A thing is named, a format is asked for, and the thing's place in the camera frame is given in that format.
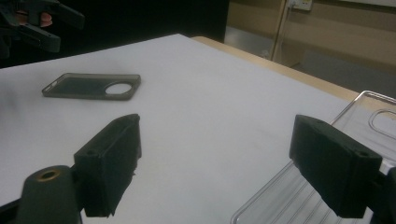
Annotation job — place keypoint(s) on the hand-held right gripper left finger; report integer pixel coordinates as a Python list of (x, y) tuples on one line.
[(107, 161)]

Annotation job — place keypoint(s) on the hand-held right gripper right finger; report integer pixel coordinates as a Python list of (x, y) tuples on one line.
[(333, 165)]

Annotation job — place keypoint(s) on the clear plastic tray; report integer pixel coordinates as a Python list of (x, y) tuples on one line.
[(289, 199)]

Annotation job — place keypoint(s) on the grey metal plate with hole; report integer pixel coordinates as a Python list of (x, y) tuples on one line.
[(81, 87)]

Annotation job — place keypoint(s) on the white wall socket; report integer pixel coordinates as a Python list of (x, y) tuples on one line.
[(300, 4)]

